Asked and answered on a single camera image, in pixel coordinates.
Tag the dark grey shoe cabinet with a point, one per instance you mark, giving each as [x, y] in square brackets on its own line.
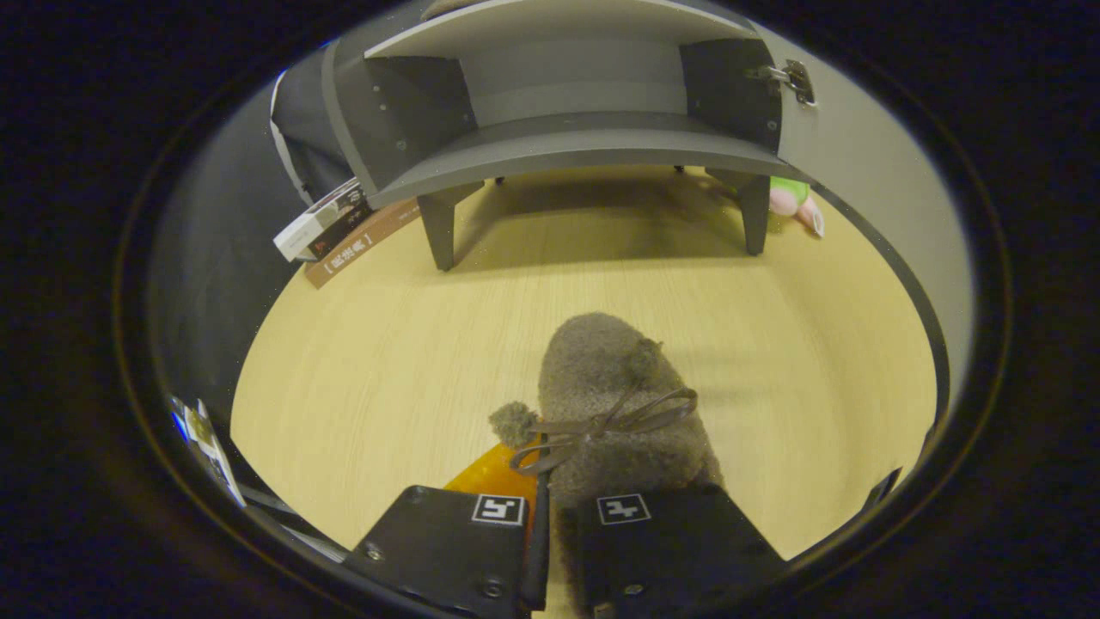
[559, 146]

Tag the brown fluffy shoe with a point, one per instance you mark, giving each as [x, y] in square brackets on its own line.
[601, 361]

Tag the brown book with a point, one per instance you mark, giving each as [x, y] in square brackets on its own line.
[361, 249]

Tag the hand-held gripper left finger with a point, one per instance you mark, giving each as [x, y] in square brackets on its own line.
[438, 542]

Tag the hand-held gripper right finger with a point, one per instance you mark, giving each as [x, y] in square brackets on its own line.
[679, 550]

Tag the pink and green plush toy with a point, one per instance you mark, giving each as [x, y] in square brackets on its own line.
[789, 199]

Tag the black backdrop cloth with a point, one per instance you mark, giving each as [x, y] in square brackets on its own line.
[215, 258]

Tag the colourful printed object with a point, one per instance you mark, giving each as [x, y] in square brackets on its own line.
[210, 447]

